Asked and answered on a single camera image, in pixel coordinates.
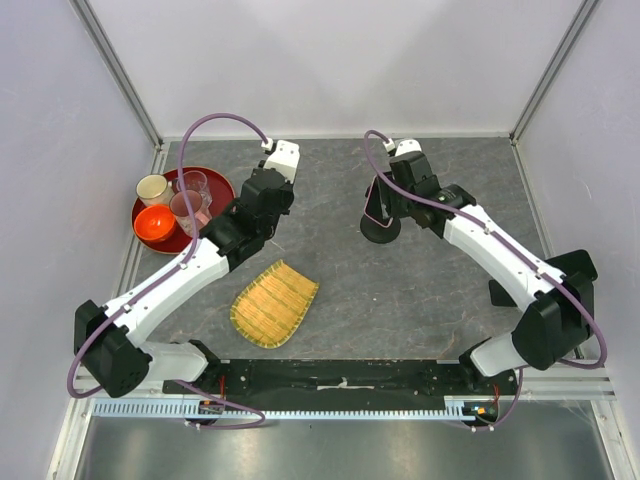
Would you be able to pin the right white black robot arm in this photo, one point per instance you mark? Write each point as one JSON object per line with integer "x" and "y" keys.
{"x": 555, "y": 296}

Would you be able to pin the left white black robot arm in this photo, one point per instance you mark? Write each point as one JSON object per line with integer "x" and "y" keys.
{"x": 110, "y": 341}

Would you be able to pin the black round-base clamp phone stand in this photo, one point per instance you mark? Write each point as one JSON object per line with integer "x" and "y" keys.
{"x": 375, "y": 233}

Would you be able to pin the red round lacquer tray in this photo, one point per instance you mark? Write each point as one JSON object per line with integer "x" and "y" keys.
{"x": 222, "y": 194}

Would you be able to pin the slotted cable duct rail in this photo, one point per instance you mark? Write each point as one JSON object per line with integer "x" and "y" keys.
{"x": 191, "y": 408}

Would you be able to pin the clear drinking glass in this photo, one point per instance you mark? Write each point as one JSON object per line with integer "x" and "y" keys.
{"x": 195, "y": 185}

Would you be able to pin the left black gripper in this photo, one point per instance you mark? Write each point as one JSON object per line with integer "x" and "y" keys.
{"x": 289, "y": 193}

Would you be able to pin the beige cup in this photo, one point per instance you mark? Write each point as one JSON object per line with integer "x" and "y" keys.
{"x": 154, "y": 189}

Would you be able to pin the pink case smartphone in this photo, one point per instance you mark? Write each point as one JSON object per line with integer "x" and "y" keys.
{"x": 375, "y": 209}

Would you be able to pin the black smartphone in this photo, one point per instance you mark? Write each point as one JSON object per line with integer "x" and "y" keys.
{"x": 577, "y": 261}

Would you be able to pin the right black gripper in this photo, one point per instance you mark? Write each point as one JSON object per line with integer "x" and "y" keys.
{"x": 390, "y": 191}

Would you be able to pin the pink ghost pattern mug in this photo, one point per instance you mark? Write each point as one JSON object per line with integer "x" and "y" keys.
{"x": 190, "y": 211}

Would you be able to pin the woven bamboo tray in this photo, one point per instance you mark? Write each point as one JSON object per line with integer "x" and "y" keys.
{"x": 271, "y": 308}

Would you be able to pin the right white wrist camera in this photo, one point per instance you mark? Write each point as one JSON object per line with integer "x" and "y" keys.
{"x": 401, "y": 147}

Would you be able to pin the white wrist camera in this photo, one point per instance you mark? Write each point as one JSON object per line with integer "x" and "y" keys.
{"x": 401, "y": 147}
{"x": 282, "y": 156}

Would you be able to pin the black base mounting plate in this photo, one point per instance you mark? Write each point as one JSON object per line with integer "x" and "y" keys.
{"x": 266, "y": 384}

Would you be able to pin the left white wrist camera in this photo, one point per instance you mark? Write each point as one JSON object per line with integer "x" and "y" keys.
{"x": 282, "y": 156}

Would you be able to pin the orange bowl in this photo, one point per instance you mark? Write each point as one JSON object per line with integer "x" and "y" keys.
{"x": 154, "y": 224}

